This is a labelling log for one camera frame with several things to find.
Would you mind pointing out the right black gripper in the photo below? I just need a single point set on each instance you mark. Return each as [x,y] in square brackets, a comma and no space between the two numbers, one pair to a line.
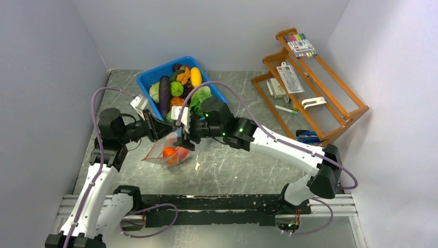
[190,136]

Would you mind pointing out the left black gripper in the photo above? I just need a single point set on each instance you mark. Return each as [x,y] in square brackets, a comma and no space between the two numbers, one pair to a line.
[155,132]

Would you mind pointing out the red toy peach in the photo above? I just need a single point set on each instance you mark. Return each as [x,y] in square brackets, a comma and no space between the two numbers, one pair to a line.
[183,154]

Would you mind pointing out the orange toy pumpkin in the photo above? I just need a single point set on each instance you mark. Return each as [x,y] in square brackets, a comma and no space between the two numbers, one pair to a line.
[170,155]

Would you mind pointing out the clear zip top bag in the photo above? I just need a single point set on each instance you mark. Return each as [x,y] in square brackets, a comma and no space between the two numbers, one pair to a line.
[155,155]

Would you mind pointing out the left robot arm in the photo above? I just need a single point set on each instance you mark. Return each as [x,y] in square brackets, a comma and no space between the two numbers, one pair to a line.
[90,223]

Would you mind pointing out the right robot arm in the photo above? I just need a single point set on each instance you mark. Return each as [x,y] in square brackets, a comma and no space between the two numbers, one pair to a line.
[322,175]

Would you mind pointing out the green toy cabbage front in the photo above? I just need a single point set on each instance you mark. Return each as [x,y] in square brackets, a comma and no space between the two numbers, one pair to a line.
[168,117]

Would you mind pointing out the orange textured toy fruit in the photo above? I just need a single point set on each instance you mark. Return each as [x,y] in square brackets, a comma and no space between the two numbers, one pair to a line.
[176,101]

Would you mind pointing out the purple toy eggplant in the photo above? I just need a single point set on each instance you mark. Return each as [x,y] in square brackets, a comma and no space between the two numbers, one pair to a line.
[164,95]

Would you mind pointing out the green toy ball vegetable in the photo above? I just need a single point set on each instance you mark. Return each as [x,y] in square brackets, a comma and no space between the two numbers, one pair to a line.
[176,89]

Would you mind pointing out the dark toy grapes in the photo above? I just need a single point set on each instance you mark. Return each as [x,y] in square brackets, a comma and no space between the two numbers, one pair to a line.
[187,88]

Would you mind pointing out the green toy lettuce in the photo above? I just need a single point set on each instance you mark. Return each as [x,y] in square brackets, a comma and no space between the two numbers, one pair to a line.
[198,98]

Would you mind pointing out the blue plastic bin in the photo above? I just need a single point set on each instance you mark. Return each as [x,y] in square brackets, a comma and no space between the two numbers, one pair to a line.
[146,79]

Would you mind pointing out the yellow toy mango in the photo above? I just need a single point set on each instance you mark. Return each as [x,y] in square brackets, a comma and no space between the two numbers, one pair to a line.
[196,77]

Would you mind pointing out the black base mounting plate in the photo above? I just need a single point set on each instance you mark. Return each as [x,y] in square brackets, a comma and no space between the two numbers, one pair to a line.
[261,209]

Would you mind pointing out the green capped marker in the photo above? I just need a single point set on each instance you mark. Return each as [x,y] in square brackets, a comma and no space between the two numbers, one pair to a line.
[286,109]

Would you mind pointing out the white box on shelf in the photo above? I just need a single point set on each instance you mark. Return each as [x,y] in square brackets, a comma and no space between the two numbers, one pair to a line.
[275,89]

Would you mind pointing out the blue stapler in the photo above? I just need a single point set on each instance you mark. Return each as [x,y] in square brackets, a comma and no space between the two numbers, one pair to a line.
[307,137]

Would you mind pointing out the packaged item on shelf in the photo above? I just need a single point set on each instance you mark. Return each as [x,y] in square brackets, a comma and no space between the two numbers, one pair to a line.
[290,79]

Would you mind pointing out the wooden rack shelf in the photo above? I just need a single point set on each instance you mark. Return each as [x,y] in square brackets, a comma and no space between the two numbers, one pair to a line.
[318,79]

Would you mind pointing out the white stapler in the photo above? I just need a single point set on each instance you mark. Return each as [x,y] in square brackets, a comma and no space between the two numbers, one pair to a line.
[313,102]

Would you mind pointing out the coloured marker pen pack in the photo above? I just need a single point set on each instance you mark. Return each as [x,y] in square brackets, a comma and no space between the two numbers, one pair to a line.
[300,46]

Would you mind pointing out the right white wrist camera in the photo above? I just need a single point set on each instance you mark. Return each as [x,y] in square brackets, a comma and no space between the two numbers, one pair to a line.
[181,115]

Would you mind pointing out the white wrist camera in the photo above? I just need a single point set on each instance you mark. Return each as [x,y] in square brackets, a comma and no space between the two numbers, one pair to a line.
[139,103]
[181,115]

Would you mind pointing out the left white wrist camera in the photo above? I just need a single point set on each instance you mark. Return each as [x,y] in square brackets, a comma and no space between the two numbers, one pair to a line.
[139,103]

